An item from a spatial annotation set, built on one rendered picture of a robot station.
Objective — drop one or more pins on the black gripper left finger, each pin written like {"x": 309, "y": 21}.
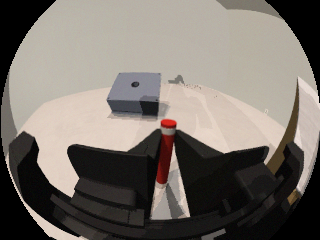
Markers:
{"x": 136, "y": 168}

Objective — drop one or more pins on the red peg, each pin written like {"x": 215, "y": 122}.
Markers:
{"x": 167, "y": 128}

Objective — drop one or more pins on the grey sloped panel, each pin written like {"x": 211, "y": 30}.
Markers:
{"x": 136, "y": 93}

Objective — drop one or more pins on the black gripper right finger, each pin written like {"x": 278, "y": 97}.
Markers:
{"x": 204, "y": 171}

